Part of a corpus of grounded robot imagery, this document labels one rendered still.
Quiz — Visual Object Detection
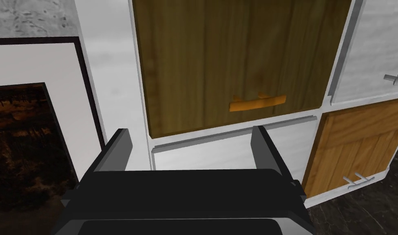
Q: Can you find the light brown panelled cupboard door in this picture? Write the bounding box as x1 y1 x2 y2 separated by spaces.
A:
301 98 398 199

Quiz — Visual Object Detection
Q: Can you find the orange bar handle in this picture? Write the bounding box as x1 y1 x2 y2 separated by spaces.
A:
229 92 287 113

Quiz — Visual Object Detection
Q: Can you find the black framed picture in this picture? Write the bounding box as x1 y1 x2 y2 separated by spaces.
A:
0 36 106 235

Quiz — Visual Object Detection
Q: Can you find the white cupboard door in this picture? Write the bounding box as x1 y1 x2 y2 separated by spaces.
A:
327 0 398 106

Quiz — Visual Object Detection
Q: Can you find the dark brown wooden cupboard door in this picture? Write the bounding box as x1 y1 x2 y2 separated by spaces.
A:
132 0 353 139

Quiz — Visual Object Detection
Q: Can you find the grey bar handle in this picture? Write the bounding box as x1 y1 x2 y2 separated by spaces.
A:
383 72 398 86
343 172 376 190

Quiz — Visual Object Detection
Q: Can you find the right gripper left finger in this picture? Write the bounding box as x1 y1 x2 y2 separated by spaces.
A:
93 128 133 173

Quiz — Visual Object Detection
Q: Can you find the white cupboard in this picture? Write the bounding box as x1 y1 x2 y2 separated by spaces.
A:
73 0 398 209

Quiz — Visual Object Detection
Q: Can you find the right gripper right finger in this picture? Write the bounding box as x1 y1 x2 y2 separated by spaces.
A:
250 125 292 180

